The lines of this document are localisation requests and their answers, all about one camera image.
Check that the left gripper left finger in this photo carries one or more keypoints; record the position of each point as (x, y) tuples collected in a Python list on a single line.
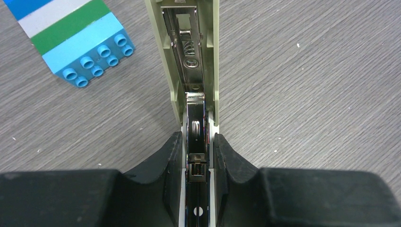
[(146, 196)]

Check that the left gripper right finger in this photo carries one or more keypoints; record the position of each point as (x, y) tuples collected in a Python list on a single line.
[(247, 196)]

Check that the beige white stapler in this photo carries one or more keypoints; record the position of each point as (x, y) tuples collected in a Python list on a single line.
[(187, 36)]

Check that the blue green brick stack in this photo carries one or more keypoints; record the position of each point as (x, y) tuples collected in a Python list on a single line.
[(77, 39)]

